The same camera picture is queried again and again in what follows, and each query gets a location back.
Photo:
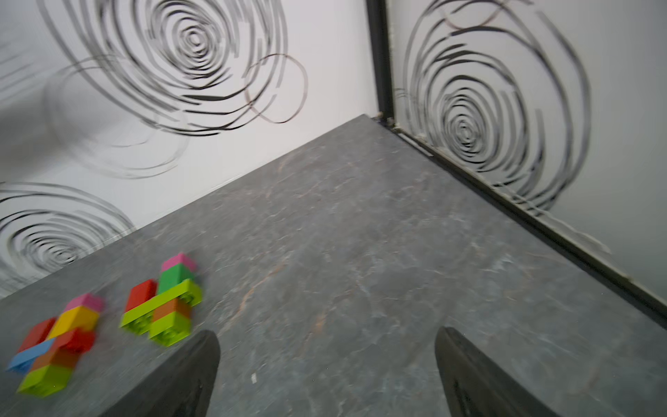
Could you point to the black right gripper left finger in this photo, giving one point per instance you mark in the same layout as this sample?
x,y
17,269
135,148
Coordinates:
x,y
181,386

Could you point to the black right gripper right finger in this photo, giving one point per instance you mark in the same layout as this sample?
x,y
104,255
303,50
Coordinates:
x,y
474,385

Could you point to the lime square lego brick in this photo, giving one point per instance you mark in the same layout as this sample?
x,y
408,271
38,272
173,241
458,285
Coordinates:
x,y
170,329

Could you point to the lime green long lego brick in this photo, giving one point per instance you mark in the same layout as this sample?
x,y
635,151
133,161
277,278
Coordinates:
x,y
138,320

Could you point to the red lego brick front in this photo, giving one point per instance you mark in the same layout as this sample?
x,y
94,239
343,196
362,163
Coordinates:
x,y
76,341

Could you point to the yellow lego brick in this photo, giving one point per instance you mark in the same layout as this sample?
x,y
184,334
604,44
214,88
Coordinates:
x,y
80,317

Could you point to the magenta lego brick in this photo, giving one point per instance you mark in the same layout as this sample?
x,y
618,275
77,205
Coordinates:
x,y
92,302
180,259

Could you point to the orange lego brick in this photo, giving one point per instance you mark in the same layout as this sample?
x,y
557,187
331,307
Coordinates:
x,y
173,306
56,357

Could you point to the small lime lego brick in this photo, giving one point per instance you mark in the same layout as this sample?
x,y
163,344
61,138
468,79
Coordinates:
x,y
45,381

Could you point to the small red lego brick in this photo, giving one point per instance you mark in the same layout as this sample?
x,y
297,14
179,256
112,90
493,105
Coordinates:
x,y
38,334

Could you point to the blue lego brick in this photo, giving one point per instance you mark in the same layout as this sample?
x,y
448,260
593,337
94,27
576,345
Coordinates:
x,y
22,362

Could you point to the black corner frame post right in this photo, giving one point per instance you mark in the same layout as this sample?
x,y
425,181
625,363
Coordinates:
x,y
380,47

